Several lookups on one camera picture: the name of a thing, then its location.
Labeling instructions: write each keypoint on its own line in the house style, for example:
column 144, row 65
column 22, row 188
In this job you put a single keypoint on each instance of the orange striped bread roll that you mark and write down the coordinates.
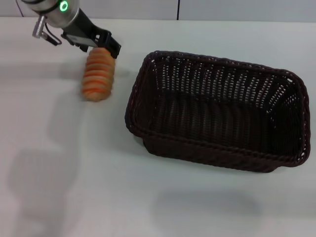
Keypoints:
column 98, row 76

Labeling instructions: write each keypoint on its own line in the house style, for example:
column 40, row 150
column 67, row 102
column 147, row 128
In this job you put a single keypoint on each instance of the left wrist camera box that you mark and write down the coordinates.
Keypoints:
column 79, row 39

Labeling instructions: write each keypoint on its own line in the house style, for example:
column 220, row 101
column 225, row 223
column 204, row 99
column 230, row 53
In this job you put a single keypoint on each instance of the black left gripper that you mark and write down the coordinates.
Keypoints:
column 86, row 27

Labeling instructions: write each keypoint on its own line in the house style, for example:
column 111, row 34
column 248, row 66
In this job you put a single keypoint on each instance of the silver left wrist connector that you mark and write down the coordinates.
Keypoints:
column 39, row 27

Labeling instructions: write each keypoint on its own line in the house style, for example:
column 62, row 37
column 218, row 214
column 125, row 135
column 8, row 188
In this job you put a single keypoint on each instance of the black wall seam strip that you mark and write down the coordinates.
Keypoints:
column 178, row 10

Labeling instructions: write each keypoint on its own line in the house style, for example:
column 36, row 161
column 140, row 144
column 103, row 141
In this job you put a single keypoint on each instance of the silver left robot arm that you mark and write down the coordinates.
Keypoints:
column 56, row 12

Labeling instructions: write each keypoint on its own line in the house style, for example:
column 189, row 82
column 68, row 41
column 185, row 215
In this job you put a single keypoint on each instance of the dark brown wicker basket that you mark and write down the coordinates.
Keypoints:
column 217, row 118

